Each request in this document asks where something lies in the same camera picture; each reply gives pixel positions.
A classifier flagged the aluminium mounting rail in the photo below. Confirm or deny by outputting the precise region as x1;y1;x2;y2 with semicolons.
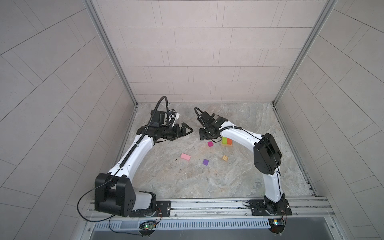
82;196;335;223

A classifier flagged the right circuit board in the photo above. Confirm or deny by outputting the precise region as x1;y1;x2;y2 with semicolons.
269;218;286;227

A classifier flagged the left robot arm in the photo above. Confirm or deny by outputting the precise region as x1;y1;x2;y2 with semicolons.
94;110;193;217

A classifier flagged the left circuit board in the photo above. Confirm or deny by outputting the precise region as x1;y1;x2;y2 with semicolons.
139;221;157;231

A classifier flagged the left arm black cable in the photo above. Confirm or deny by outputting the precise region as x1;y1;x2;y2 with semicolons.
76;95;178;236

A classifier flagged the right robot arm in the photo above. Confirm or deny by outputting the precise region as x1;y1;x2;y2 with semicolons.
194;107;292;216

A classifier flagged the circuit board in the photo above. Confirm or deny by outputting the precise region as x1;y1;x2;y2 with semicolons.
269;218;286;227
139;221;157;231

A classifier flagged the pink wood block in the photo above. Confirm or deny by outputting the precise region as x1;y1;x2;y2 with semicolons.
181;153;191;161

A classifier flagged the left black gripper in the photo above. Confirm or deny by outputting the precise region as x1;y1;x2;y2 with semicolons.
156;122;192;140

